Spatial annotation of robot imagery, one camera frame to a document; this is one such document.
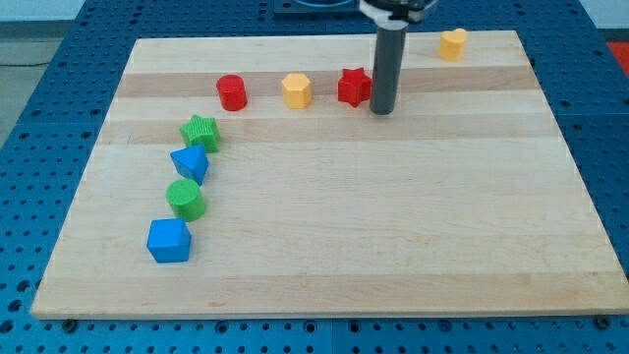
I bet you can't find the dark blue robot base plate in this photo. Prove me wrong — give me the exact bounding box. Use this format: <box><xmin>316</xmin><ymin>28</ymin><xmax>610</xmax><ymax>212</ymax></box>
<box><xmin>270</xmin><ymin>0</ymin><xmax>360</xmax><ymax>14</ymax></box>

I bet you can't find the blue triangle block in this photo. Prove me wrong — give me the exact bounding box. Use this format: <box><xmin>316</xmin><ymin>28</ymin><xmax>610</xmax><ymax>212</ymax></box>
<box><xmin>170</xmin><ymin>145</ymin><xmax>209</xmax><ymax>186</ymax></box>

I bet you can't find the red cylinder block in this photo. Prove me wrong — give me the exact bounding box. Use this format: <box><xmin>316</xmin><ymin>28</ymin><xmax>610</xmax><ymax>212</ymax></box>
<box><xmin>216</xmin><ymin>75</ymin><xmax>248</xmax><ymax>111</ymax></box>

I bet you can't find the yellow hexagon block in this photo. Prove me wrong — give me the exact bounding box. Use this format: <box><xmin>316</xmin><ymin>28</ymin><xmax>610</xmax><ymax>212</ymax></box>
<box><xmin>281</xmin><ymin>73</ymin><xmax>313</xmax><ymax>109</ymax></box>

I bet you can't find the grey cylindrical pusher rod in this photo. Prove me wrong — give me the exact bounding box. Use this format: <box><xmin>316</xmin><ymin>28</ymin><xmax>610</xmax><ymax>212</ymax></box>
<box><xmin>370</xmin><ymin>24</ymin><xmax>408</xmax><ymax>115</ymax></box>

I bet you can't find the blue cube block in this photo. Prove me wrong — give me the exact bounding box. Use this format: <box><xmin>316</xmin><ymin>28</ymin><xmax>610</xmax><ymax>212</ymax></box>
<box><xmin>146</xmin><ymin>218</ymin><xmax>192</xmax><ymax>264</ymax></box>

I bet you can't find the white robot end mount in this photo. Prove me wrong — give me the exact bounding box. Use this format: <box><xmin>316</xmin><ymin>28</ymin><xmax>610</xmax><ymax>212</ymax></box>
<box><xmin>359</xmin><ymin>0</ymin><xmax>438</xmax><ymax>28</ymax></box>

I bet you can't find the green cylinder block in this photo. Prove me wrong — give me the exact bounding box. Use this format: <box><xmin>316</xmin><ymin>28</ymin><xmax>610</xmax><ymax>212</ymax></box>
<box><xmin>165</xmin><ymin>178</ymin><xmax>206</xmax><ymax>222</ymax></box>

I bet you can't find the yellow heart block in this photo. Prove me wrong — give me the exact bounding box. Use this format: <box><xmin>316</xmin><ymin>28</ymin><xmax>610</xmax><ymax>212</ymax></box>
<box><xmin>437</xmin><ymin>29</ymin><xmax>468</xmax><ymax>62</ymax></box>

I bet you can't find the red star block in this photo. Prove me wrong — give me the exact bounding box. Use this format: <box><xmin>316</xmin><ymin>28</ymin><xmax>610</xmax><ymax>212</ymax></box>
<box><xmin>337</xmin><ymin>67</ymin><xmax>372</xmax><ymax>107</ymax></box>

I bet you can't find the green star block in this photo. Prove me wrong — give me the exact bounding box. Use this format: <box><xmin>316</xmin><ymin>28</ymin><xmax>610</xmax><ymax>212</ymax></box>
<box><xmin>179</xmin><ymin>115</ymin><xmax>221</xmax><ymax>153</ymax></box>

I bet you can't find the wooden board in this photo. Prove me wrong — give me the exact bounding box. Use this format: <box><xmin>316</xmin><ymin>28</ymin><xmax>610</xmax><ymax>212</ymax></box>
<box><xmin>30</xmin><ymin>30</ymin><xmax>628</xmax><ymax>320</ymax></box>

